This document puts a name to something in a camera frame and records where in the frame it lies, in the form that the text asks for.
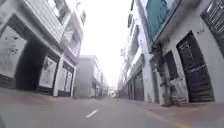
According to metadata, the row of pale buildings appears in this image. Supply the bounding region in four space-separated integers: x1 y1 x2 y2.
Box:
117 0 156 103

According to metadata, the white building with black gates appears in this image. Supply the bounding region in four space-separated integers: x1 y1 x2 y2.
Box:
145 0 224 107

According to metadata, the white building with dark gates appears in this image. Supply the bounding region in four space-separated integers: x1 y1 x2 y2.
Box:
0 0 88 99

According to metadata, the grey concrete building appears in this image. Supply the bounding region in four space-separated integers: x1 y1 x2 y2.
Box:
73 54 110 99

